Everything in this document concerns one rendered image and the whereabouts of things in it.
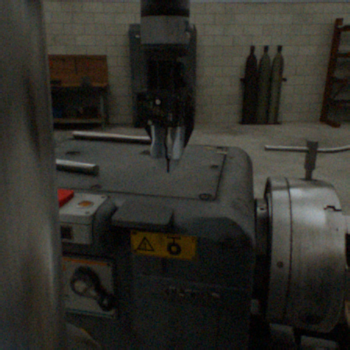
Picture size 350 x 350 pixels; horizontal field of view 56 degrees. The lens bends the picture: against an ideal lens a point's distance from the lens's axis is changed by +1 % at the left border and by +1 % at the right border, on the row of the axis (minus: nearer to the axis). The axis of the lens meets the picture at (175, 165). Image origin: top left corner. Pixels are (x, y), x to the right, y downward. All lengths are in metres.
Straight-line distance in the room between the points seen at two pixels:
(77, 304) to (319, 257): 0.45
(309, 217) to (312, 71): 7.37
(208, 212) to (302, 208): 0.21
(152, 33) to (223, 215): 0.29
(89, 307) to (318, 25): 7.62
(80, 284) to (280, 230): 0.37
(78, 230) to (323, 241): 0.42
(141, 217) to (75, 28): 6.93
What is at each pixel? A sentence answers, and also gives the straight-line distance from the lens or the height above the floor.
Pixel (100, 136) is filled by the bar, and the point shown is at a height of 1.27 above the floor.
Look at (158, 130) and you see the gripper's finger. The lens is 0.58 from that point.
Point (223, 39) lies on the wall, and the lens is 7.34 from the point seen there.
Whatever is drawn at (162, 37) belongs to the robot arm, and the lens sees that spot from 0.52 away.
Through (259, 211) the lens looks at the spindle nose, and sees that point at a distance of 0.72.
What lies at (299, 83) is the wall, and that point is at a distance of 7.89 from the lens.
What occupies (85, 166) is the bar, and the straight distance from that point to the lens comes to 0.70.
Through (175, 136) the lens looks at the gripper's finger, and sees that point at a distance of 0.55.
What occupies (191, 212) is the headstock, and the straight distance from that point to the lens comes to 0.53.
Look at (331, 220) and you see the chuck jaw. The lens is 0.68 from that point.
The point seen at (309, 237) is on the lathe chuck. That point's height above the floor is 1.18.
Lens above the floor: 1.50
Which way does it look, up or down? 19 degrees down
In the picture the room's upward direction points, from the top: straight up
